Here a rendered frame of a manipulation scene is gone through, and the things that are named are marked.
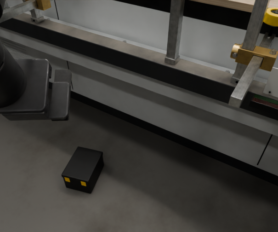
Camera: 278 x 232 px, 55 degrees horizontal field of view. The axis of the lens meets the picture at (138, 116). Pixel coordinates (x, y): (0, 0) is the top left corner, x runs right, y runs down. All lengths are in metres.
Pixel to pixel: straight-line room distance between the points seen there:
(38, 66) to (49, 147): 1.42
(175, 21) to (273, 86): 0.39
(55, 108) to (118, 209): 1.14
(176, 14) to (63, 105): 0.71
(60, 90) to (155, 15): 0.99
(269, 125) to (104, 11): 0.93
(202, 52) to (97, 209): 0.91
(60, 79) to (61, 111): 0.05
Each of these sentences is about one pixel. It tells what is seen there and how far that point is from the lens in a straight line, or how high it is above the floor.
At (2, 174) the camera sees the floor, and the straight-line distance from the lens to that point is 1.71.
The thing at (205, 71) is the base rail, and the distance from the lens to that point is 1.04.
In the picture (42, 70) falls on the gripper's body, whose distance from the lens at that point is 0.33.
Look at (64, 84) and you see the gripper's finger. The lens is 0.34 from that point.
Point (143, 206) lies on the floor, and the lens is 1.43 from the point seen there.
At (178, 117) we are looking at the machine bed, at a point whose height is 0.24.
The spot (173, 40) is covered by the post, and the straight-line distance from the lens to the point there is 1.02.
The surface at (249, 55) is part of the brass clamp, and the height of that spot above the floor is 0.82.
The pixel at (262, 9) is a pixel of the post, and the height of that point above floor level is 0.96.
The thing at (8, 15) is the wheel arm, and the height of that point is 0.80.
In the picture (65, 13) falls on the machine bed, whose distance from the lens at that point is 1.65.
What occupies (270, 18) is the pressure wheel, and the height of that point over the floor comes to 0.89.
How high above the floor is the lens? 1.25
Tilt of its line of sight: 42 degrees down
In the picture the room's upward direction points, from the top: straight up
